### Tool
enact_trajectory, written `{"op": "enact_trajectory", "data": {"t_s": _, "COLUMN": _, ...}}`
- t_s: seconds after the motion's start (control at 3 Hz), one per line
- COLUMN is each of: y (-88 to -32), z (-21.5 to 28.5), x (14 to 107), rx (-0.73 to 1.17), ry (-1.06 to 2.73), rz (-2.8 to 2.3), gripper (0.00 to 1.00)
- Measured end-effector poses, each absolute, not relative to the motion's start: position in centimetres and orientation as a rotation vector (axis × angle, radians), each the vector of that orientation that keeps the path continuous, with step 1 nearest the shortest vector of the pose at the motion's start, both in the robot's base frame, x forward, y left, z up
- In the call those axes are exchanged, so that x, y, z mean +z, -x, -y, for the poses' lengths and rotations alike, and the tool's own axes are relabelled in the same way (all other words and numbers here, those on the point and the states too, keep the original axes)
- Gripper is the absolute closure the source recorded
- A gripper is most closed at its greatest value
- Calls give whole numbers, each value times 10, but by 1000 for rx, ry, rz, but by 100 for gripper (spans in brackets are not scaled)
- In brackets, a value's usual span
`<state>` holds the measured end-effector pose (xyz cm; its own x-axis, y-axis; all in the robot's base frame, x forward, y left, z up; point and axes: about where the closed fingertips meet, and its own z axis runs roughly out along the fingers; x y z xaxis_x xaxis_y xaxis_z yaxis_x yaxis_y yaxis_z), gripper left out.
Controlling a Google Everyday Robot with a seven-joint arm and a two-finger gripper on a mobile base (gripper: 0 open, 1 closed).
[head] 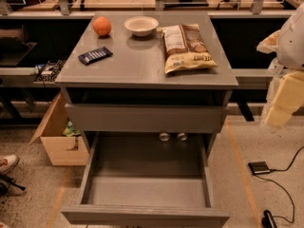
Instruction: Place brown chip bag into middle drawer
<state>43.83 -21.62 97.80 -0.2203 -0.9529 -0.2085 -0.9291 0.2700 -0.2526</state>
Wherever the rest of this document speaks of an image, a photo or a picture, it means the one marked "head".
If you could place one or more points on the white bowl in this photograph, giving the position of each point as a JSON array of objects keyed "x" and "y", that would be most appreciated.
[{"x": 141, "y": 26}]

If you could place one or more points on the white sneaker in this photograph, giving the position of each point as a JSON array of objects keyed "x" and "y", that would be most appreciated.
[{"x": 7, "y": 163}]

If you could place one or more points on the orange fruit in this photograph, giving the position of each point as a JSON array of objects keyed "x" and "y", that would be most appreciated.
[{"x": 101, "y": 26}]

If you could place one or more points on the cardboard box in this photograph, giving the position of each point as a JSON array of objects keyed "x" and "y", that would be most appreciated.
[{"x": 61, "y": 149}]

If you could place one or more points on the black plug on floor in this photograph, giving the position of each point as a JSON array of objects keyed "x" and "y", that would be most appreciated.
[{"x": 268, "y": 220}]

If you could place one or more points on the closed grey middle drawer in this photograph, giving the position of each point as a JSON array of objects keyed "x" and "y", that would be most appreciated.
[{"x": 147, "y": 118}]

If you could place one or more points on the glass drawer knob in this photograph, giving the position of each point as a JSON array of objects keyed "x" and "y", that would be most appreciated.
[
  {"x": 182, "y": 136},
  {"x": 164, "y": 137}
]

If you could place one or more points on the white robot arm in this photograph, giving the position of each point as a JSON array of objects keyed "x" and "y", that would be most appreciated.
[{"x": 290, "y": 47}]

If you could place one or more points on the brown chip bag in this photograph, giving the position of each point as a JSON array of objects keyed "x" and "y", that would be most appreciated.
[{"x": 184, "y": 48}]

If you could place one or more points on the patterned black box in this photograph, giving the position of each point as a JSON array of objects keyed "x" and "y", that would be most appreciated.
[{"x": 48, "y": 72}]

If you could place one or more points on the grey drawer cabinet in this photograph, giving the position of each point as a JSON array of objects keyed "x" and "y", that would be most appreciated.
[{"x": 134, "y": 73}]

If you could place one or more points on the left glass drawer knob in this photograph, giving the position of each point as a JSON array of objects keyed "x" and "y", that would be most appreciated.
[{"x": 164, "y": 137}]

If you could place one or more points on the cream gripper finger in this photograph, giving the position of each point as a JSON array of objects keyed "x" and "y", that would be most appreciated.
[
  {"x": 269, "y": 44},
  {"x": 285, "y": 96}
]

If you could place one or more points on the right glass drawer knob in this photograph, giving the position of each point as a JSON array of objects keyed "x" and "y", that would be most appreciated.
[{"x": 182, "y": 136}]

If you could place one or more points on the black power adapter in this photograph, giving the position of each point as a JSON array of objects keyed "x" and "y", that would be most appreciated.
[{"x": 259, "y": 168}]

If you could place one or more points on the open grey bottom drawer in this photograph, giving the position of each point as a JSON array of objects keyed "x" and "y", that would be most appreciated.
[{"x": 139, "y": 180}]

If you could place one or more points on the green packet in box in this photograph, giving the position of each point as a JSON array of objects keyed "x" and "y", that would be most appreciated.
[{"x": 70, "y": 130}]

